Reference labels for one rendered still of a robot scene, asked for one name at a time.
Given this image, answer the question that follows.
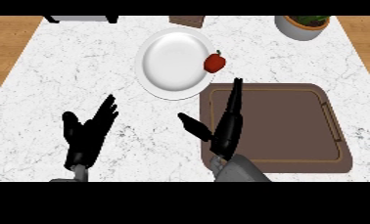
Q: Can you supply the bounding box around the grey appliance with black legs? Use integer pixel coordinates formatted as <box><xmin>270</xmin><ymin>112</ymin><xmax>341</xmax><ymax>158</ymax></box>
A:
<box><xmin>41</xmin><ymin>15</ymin><xmax>119</xmax><ymax>24</ymax></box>

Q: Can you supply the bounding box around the white round plate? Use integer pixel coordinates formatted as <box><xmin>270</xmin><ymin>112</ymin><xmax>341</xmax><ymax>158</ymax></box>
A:
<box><xmin>133</xmin><ymin>26</ymin><xmax>217</xmax><ymax>102</ymax></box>

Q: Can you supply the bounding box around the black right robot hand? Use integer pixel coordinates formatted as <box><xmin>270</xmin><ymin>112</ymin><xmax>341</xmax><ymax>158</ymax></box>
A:
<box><xmin>175</xmin><ymin>76</ymin><xmax>245</xmax><ymax>162</ymax></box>

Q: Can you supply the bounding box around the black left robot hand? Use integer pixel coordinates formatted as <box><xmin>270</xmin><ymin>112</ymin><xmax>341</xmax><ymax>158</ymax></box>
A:
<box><xmin>60</xmin><ymin>94</ymin><xmax>119</xmax><ymax>171</ymax></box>

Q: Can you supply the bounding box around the white pot with green plant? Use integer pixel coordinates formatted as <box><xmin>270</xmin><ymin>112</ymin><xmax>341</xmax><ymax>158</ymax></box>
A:
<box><xmin>273</xmin><ymin>15</ymin><xmax>332</xmax><ymax>42</ymax></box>

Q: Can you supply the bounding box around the brown wooden block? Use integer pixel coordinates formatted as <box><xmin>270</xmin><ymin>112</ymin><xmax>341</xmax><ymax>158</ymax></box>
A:
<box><xmin>167</xmin><ymin>15</ymin><xmax>207</xmax><ymax>29</ymax></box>

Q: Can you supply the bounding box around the brown rectangular tray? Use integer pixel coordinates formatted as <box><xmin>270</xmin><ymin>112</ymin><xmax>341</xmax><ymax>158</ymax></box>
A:
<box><xmin>198</xmin><ymin>82</ymin><xmax>353</xmax><ymax>174</ymax></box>

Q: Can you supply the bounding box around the red bell pepper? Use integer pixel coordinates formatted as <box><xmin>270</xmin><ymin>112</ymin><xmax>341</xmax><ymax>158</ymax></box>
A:
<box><xmin>202</xmin><ymin>49</ymin><xmax>227</xmax><ymax>74</ymax></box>

